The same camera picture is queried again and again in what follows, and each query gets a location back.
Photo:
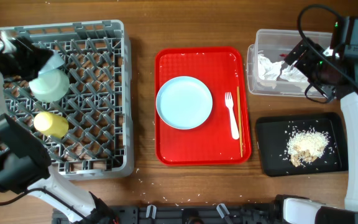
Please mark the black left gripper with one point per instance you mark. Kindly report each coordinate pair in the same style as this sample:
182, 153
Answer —
36, 56

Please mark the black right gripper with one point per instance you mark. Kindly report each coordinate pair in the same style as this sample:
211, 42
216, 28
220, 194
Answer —
314, 51

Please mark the small light blue bowl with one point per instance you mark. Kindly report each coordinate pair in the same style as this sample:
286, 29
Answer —
54, 62

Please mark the pale green bowl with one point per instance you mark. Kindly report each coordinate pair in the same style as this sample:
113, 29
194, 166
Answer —
50, 86

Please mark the white paper napkin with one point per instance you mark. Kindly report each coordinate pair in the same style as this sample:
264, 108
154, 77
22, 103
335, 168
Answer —
274, 71

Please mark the yellow plastic cup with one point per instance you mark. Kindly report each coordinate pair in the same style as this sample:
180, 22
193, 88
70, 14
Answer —
51, 124

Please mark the white plastic fork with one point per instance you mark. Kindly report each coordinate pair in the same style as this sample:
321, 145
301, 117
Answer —
230, 106

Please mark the large light blue plate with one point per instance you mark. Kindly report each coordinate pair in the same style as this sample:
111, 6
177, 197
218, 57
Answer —
184, 102

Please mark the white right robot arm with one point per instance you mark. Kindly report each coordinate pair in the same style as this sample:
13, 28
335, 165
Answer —
302, 210

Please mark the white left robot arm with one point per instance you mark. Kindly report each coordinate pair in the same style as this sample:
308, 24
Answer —
25, 165

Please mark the grey plastic dishwasher rack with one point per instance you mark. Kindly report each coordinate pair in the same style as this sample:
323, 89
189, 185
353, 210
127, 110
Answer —
97, 105

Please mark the clear plastic waste bin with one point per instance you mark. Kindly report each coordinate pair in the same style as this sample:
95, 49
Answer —
272, 42

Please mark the black food waste tray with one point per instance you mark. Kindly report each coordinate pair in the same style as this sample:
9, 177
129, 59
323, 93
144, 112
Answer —
274, 133

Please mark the pile of rice scraps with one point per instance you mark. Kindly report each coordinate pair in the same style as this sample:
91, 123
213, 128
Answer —
305, 146

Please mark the wooden chopstick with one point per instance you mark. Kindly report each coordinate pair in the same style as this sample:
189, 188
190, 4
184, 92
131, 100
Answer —
239, 120

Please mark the red plastic serving tray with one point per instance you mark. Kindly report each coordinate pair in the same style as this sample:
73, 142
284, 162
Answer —
221, 69

